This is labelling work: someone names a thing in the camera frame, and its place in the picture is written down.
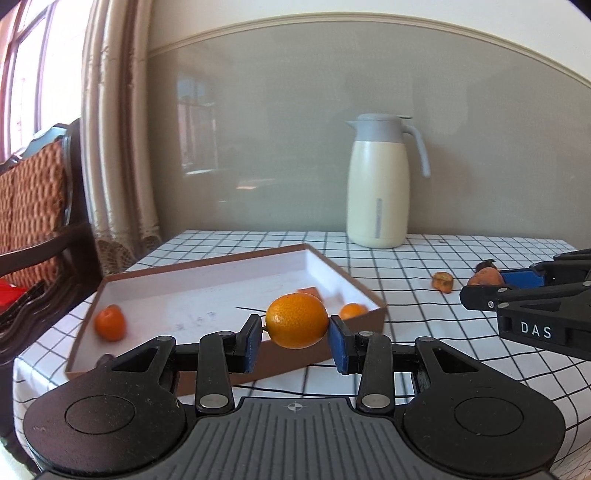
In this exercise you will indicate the wooden chair woven orange cushion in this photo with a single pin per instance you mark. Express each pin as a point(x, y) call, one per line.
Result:
point(41, 194)

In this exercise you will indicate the smooth carrot piece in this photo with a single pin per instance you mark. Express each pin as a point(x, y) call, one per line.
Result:
point(485, 278)

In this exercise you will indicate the large rough tangerine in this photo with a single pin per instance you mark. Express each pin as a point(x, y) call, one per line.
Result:
point(353, 311)

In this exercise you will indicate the white black-checked tablecloth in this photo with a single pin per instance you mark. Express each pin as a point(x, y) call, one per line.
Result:
point(415, 323)

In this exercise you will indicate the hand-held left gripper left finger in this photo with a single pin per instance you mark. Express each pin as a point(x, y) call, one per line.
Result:
point(254, 346)

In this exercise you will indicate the cream thermos jug grey lid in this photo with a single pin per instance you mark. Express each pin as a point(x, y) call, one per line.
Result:
point(376, 194)

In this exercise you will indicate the red item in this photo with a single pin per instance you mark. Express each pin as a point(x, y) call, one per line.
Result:
point(9, 295)

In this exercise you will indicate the window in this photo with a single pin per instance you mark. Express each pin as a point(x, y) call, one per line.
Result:
point(27, 69)

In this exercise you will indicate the beige curtain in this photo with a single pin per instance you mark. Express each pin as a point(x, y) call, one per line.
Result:
point(120, 161)

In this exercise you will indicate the carrot top piece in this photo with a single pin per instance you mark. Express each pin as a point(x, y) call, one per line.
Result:
point(442, 281)

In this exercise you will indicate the dark water chestnut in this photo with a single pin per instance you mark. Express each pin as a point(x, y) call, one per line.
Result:
point(487, 264)

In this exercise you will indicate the brown cardboard box white inside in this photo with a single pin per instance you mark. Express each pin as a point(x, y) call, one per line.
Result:
point(207, 295)

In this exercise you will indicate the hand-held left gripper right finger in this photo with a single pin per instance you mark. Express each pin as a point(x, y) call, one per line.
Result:
point(339, 346)

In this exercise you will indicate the smooth orange with stem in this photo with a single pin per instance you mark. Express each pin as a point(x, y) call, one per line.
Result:
point(297, 321)

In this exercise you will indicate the small rough kumquat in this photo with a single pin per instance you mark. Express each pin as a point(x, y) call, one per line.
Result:
point(111, 323)

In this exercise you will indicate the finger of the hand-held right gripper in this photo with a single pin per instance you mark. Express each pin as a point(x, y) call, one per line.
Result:
point(521, 279)
point(480, 297)

